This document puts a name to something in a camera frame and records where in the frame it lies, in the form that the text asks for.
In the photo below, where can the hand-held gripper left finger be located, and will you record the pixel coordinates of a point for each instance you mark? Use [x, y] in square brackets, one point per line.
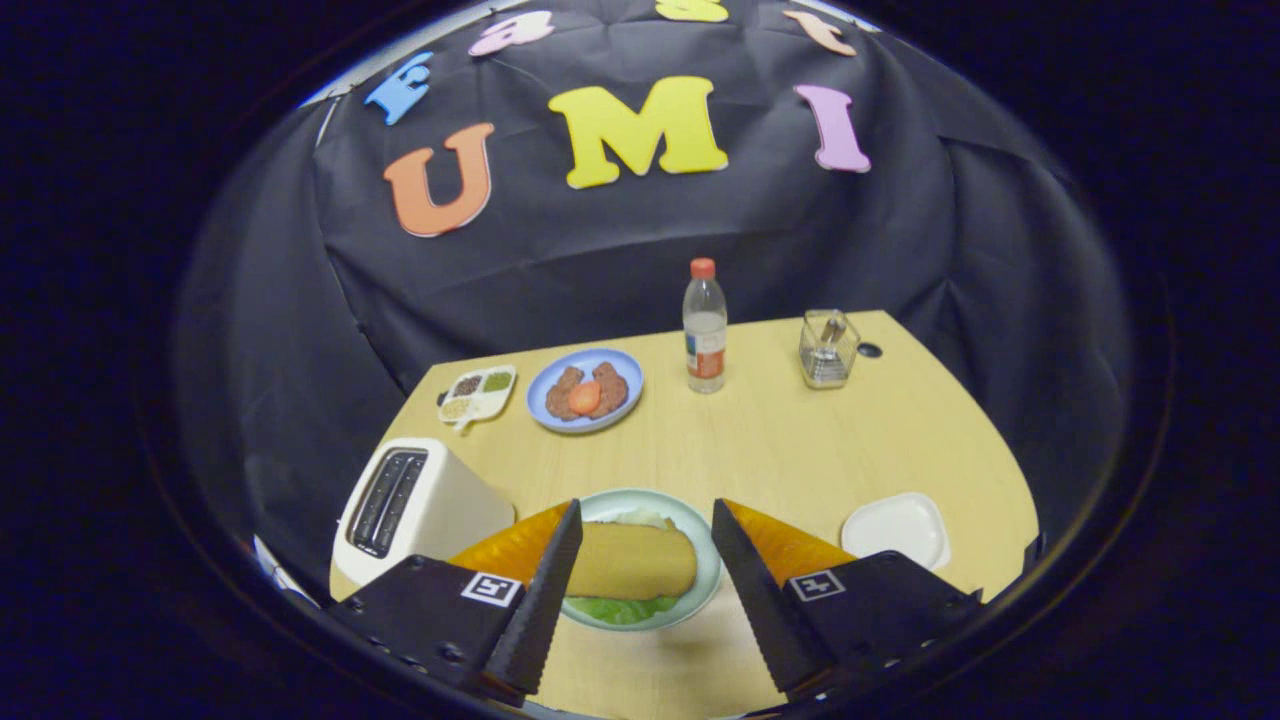
[540, 610]

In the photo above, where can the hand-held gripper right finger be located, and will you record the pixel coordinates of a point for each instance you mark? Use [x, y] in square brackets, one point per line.
[765, 610]

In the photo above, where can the green lettuce leaf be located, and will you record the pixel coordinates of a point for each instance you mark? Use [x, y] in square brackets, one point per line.
[620, 610]

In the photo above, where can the toasted bread slice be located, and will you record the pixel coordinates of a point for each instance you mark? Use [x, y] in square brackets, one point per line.
[630, 560]

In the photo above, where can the pale green round plate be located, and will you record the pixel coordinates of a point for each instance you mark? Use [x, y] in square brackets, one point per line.
[705, 550]

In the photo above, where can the white toaster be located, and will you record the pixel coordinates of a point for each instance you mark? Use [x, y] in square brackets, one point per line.
[460, 510]

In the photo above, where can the small white square plate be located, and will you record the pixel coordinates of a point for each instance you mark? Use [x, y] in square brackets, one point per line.
[895, 525]

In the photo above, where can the blue round plate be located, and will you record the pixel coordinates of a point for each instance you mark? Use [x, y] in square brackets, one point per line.
[590, 424]

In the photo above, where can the brown meat patty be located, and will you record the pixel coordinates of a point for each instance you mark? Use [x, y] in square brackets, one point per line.
[612, 385]
[560, 395]

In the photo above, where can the red tomato slice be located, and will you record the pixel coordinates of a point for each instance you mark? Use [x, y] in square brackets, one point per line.
[585, 398]

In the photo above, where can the white divided dish of grains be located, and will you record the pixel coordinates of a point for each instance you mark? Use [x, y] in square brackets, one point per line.
[477, 395]

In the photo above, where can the clear plastic bottle red cap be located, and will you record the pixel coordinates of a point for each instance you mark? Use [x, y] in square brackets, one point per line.
[705, 350]

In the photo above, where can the small utensil in basket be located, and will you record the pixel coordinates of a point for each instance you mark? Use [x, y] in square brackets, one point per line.
[832, 330]

